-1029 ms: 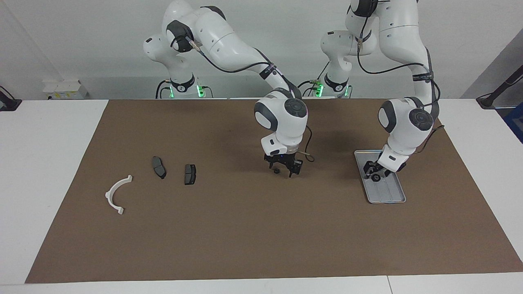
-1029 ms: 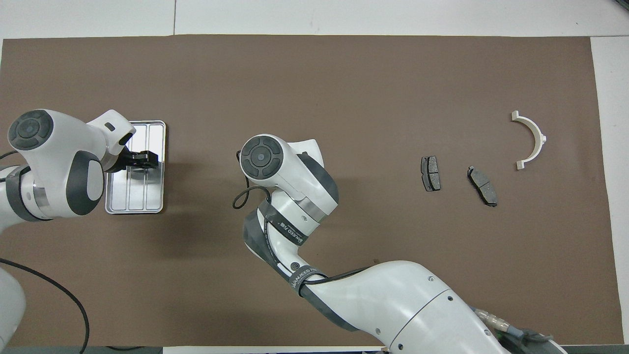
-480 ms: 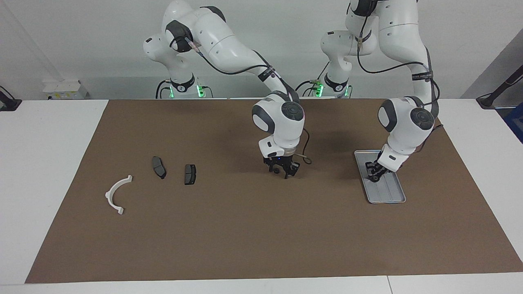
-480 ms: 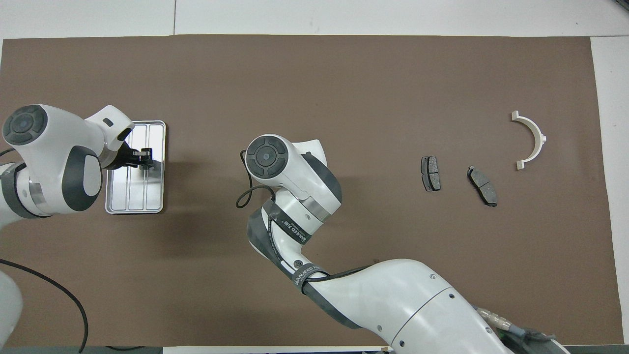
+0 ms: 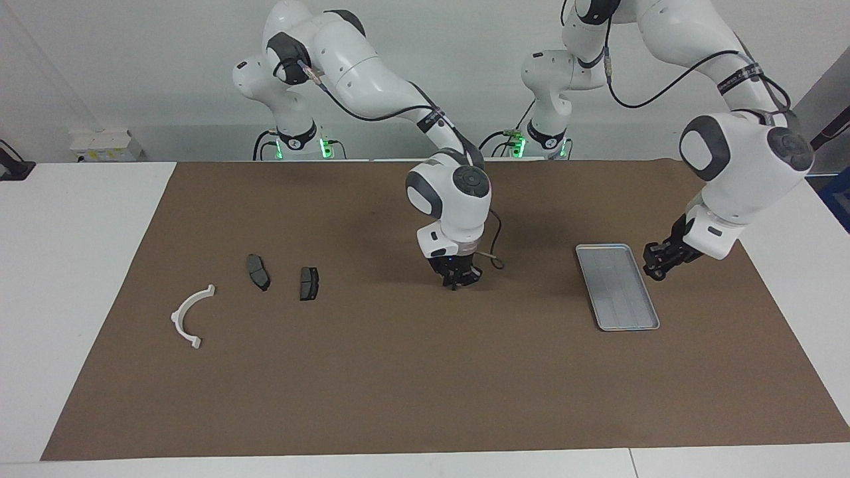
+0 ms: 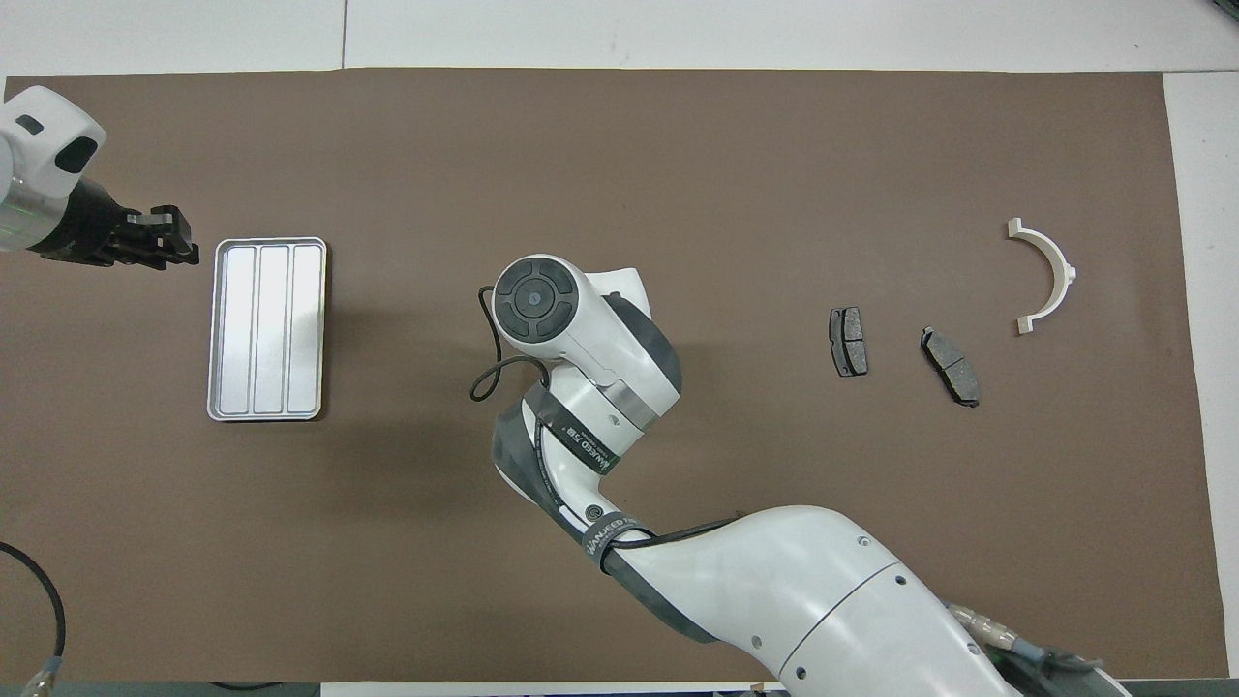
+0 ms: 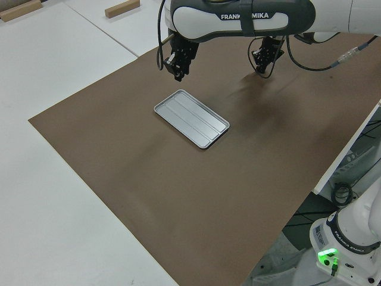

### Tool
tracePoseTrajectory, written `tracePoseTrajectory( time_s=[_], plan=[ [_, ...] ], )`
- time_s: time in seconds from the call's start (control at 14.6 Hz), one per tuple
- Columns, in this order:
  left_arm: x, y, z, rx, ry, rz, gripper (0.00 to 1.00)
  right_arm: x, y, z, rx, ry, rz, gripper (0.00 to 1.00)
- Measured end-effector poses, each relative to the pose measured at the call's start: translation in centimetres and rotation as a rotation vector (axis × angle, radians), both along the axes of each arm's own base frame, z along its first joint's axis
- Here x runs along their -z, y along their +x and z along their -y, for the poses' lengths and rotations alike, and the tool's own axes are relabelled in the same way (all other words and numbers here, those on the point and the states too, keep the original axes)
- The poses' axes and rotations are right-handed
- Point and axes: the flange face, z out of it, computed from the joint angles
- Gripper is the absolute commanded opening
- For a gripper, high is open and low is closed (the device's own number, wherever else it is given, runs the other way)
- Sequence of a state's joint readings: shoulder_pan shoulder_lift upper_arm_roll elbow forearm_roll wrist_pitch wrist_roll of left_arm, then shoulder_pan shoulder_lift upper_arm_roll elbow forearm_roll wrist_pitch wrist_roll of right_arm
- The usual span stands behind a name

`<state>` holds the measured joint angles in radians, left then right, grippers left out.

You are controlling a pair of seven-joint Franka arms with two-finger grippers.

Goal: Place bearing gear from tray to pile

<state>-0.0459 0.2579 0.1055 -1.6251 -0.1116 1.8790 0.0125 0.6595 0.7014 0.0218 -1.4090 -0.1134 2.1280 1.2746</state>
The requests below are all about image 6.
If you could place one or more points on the white semicircular plastic bracket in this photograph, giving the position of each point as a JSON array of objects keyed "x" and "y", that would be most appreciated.
[{"x": 1065, "y": 276}]

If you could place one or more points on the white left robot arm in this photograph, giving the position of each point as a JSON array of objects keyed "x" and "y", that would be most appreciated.
[{"x": 39, "y": 145}]

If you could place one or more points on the silver metal tray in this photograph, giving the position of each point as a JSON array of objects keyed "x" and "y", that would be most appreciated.
[{"x": 237, "y": 368}]

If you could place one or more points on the elongated dark grey brake pad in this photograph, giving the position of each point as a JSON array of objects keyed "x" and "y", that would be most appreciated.
[{"x": 951, "y": 366}]

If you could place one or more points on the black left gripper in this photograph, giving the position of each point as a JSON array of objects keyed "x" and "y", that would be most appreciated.
[{"x": 92, "y": 232}]

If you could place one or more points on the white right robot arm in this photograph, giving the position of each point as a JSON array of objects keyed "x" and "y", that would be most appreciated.
[{"x": 823, "y": 600}]

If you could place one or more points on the rectangular dark grey brake pad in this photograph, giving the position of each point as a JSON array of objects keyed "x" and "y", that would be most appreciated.
[{"x": 849, "y": 342}]

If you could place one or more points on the brown table mat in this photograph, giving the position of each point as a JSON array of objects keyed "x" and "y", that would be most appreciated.
[{"x": 619, "y": 174}]

